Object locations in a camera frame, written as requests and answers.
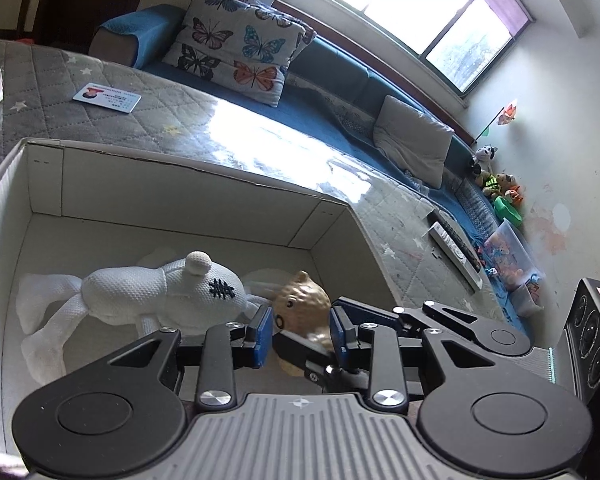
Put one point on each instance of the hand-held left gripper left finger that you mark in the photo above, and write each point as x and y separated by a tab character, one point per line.
263	332

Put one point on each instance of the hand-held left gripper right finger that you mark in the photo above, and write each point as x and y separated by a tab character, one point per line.
336	335

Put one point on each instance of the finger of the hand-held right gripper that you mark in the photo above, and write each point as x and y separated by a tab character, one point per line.
300	352
380	312

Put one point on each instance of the brown bear toy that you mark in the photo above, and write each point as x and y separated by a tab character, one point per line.
300	305

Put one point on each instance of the cardboard box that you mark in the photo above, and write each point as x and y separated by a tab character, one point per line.
190	200

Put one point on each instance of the grey quilted desktop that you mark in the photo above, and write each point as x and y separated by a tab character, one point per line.
130	130

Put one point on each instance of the white remote control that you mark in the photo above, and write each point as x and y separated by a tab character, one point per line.
452	255

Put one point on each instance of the clear plastic container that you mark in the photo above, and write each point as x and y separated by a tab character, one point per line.
510	255

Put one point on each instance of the black remote control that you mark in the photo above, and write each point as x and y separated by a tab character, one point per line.
460	240

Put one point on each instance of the white plush bear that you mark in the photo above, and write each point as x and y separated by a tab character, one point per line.
145	300

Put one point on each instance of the green bowl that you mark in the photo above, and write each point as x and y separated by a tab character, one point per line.
509	208

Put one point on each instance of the grey pillow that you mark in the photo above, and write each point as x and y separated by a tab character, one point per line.
415	137

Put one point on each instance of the black and white cow plush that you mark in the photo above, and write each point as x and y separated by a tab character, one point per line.
485	154

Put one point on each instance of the colourful pinwheel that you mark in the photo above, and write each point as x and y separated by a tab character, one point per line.
509	112

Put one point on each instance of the blue sofa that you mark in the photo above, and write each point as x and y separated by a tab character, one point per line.
340	75

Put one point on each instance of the id card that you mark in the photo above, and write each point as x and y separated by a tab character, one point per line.
107	97

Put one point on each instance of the butterfly print pillow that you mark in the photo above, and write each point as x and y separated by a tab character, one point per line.
230	42
300	30

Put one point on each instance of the window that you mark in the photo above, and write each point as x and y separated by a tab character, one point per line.
405	5

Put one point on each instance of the purple curtain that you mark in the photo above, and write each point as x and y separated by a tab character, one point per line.
505	2

